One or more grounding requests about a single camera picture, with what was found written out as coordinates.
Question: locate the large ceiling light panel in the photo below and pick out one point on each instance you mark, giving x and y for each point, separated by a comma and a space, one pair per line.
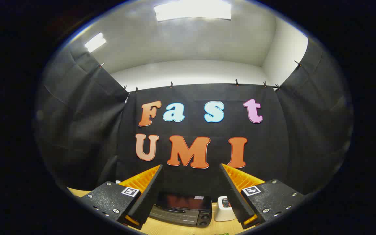
192, 9

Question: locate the white toaster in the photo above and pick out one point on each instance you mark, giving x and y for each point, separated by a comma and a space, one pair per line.
223, 213

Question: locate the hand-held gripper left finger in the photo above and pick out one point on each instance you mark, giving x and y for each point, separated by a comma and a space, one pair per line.
148, 195

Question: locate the black toaster oven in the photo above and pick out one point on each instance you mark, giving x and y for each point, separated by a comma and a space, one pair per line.
181, 212

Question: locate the small ceiling light panel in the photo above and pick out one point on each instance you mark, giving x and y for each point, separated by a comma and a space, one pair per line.
95, 42

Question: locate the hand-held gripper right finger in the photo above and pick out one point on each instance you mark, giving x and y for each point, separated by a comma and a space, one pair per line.
235, 195

